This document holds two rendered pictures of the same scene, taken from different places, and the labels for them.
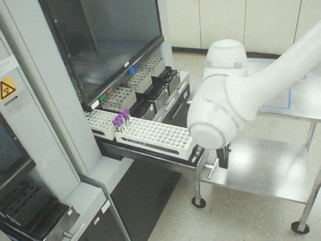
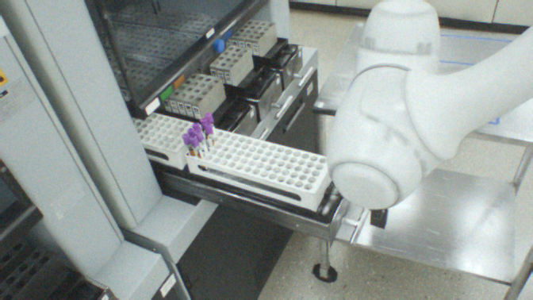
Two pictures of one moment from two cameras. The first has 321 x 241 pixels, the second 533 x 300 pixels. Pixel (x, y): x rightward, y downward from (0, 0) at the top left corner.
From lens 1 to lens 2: 7 cm
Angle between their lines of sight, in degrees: 4
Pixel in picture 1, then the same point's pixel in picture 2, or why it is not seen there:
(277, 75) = (511, 76)
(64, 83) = (97, 67)
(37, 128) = (46, 150)
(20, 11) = not seen: outside the picture
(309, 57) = not seen: outside the picture
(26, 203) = (24, 284)
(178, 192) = (291, 254)
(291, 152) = (487, 194)
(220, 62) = (392, 41)
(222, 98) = (399, 114)
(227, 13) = not seen: outside the picture
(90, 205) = (140, 284)
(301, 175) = (504, 236)
